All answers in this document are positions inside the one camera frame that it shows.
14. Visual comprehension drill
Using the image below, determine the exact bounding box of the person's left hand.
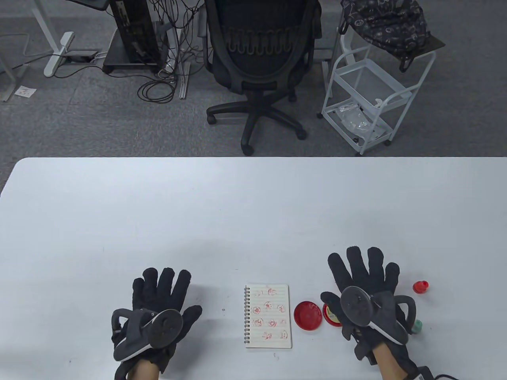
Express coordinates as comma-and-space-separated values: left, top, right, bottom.
112, 268, 203, 374

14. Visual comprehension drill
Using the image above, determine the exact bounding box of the person's right hand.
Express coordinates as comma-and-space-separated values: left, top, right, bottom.
320, 246, 417, 367

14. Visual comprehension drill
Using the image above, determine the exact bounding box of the person's right forearm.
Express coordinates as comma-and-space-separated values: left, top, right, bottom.
374, 342, 409, 380

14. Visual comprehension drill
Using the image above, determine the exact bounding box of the person's left forearm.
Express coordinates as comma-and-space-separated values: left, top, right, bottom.
126, 359, 160, 380

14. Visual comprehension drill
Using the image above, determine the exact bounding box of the red ink pad tin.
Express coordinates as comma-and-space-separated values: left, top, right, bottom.
322, 302, 343, 327

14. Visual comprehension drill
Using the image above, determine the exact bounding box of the black controller on right glove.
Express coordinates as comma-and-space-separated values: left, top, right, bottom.
339, 286, 417, 346

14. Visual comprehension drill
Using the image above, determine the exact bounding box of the black controller on glove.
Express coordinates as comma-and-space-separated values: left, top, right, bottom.
339, 286, 417, 346
111, 308, 184, 362

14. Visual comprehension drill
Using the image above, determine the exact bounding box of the red round lid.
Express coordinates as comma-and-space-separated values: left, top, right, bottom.
294, 300, 324, 331

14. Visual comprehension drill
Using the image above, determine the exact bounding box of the black controller on left glove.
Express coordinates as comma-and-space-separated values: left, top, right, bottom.
111, 308, 184, 362

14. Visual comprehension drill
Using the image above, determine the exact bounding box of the spiral notebook with red stamps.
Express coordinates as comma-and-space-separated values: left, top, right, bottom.
243, 283, 293, 350

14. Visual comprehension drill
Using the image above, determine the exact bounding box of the clear plastic bag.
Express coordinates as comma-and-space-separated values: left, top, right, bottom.
334, 101, 387, 140

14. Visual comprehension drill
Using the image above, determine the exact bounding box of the black computer stand base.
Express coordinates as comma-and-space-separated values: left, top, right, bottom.
102, 24, 172, 75

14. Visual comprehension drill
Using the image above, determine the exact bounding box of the black power strip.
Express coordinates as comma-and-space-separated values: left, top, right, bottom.
68, 50, 99, 63

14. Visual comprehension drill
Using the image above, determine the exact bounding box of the black office chair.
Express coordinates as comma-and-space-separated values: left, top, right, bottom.
197, 0, 324, 156

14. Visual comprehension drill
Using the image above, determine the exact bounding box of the black patterned bag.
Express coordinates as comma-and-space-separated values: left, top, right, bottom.
340, 0, 429, 72

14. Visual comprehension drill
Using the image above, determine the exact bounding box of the black computer tower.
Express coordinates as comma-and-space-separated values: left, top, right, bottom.
109, 0, 160, 67

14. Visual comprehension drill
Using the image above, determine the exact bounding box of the white desk leg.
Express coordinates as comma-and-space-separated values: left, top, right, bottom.
31, 0, 76, 78

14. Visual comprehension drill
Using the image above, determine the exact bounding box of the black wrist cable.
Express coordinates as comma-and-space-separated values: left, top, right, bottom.
412, 366, 462, 380

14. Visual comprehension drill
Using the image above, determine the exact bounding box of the white wire utility cart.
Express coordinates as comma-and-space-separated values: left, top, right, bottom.
316, 27, 446, 155

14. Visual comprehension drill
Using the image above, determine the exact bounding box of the bundle of black cables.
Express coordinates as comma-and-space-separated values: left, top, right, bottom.
137, 0, 206, 104

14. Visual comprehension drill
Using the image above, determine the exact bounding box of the white metal floor rail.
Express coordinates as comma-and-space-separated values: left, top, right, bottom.
174, 28, 191, 100

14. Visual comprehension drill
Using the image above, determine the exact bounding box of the grey table frame leg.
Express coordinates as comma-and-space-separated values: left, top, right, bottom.
0, 59, 29, 103

